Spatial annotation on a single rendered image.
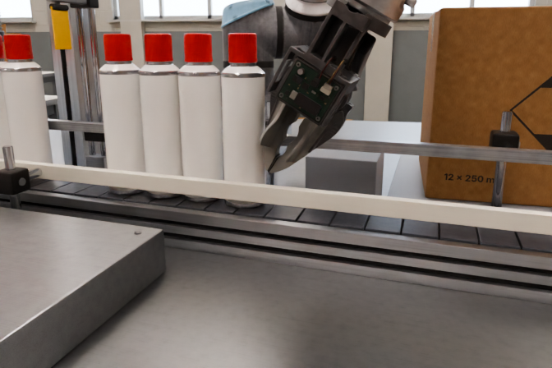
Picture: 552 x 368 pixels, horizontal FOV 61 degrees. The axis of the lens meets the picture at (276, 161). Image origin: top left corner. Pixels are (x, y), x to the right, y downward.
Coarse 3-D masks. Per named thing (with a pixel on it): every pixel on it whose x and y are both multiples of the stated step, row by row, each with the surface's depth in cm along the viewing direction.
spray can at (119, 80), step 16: (112, 48) 58; (128, 48) 59; (112, 64) 59; (128, 64) 60; (112, 80) 58; (128, 80) 59; (112, 96) 59; (128, 96) 59; (112, 112) 60; (128, 112) 60; (112, 128) 60; (128, 128) 60; (112, 144) 61; (128, 144) 61; (112, 160) 61; (128, 160) 61; (144, 160) 63; (112, 192) 63; (128, 192) 62
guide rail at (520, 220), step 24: (0, 168) 66; (48, 168) 63; (72, 168) 62; (96, 168) 62; (168, 192) 58; (192, 192) 57; (216, 192) 56; (240, 192) 55; (264, 192) 54; (288, 192) 53; (312, 192) 52; (336, 192) 52; (384, 216) 50; (408, 216) 49; (432, 216) 49; (456, 216) 48; (480, 216) 47; (504, 216) 46; (528, 216) 46
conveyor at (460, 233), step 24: (72, 192) 63; (96, 192) 63; (144, 192) 63; (264, 216) 55; (288, 216) 55; (312, 216) 55; (336, 216) 55; (360, 216) 55; (456, 240) 48; (480, 240) 48; (504, 240) 48; (528, 240) 48
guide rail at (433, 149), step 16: (64, 128) 70; (80, 128) 69; (96, 128) 68; (336, 144) 57; (352, 144) 57; (368, 144) 56; (384, 144) 55; (400, 144) 55; (416, 144) 54; (432, 144) 54; (448, 144) 54; (496, 160) 52; (512, 160) 51; (528, 160) 51; (544, 160) 50
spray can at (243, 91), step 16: (240, 48) 53; (256, 48) 55; (240, 64) 54; (224, 80) 54; (240, 80) 53; (256, 80) 54; (224, 96) 55; (240, 96) 54; (256, 96) 54; (224, 112) 55; (240, 112) 54; (256, 112) 55; (224, 128) 56; (240, 128) 55; (256, 128) 55; (224, 144) 57; (240, 144) 55; (256, 144) 56; (224, 160) 57; (240, 160) 56; (256, 160) 56; (224, 176) 58; (240, 176) 56; (256, 176) 57
